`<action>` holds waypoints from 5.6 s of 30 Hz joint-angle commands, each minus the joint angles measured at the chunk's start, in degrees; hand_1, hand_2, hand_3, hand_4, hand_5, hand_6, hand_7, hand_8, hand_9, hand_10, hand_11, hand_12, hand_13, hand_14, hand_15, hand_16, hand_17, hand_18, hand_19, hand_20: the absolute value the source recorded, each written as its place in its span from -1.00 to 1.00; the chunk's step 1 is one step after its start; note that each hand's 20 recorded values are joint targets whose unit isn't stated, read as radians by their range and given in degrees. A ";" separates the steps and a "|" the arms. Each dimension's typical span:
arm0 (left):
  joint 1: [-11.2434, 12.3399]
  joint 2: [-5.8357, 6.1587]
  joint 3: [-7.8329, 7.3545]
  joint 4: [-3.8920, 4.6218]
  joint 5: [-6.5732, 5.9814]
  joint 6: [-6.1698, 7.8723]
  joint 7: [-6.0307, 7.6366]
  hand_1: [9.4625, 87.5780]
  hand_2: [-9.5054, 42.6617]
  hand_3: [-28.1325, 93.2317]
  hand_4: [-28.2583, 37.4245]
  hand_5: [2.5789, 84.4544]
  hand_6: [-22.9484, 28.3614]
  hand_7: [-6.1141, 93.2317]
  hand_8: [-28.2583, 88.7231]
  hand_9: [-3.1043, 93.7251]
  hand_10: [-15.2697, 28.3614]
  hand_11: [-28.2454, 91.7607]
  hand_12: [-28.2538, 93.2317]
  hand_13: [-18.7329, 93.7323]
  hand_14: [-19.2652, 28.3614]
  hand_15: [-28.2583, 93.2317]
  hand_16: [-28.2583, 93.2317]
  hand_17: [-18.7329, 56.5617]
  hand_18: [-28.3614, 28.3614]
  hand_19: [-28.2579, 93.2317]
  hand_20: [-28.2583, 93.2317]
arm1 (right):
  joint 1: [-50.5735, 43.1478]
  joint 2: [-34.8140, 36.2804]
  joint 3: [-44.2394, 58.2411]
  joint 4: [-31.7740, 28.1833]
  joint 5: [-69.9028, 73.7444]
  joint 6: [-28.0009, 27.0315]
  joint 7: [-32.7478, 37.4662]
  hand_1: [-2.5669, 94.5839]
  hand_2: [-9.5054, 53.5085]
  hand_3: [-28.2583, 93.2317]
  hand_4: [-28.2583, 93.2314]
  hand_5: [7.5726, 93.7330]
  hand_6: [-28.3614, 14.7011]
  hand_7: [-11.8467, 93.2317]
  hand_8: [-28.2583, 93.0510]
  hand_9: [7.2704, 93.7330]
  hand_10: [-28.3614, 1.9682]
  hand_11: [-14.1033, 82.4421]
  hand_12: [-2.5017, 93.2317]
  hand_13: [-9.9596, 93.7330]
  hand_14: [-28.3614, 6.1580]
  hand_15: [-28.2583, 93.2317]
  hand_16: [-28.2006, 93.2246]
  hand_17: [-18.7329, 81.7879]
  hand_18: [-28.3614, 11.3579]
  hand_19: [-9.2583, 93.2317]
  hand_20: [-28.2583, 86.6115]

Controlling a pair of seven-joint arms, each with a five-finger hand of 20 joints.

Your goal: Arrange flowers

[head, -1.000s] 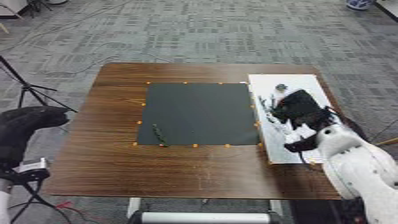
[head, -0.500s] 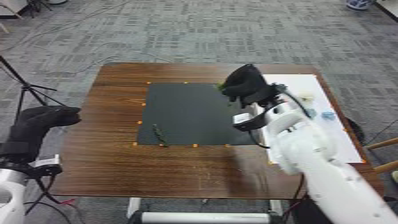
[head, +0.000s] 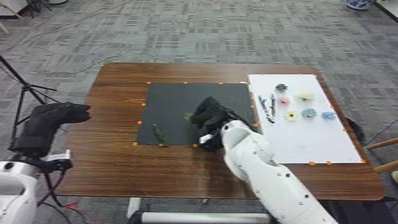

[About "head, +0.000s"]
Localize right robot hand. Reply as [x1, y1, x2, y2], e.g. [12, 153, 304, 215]
[186, 96, 254, 134]

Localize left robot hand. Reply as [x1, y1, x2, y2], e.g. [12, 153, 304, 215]
[7, 102, 92, 158]

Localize dark mat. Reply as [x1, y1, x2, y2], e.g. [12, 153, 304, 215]
[135, 82, 259, 146]

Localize dark green sprig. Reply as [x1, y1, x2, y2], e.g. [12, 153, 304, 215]
[263, 93, 279, 125]
[256, 95, 268, 112]

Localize black tripod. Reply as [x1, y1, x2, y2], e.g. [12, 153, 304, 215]
[0, 55, 62, 148]

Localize yellow flower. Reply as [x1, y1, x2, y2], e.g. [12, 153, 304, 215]
[282, 111, 300, 122]

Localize teal flower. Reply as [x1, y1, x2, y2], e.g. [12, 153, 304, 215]
[300, 108, 318, 120]

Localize white flower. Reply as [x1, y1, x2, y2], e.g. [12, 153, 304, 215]
[297, 92, 318, 103]

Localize white sheet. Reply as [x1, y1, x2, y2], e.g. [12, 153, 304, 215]
[247, 73, 366, 165]

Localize wooden chair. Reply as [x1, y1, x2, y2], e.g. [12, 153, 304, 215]
[364, 136, 398, 185]

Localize blue and white vase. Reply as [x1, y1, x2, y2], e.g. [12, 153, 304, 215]
[345, 0, 376, 11]

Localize black cable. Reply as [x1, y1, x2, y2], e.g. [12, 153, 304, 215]
[35, 168, 74, 224]

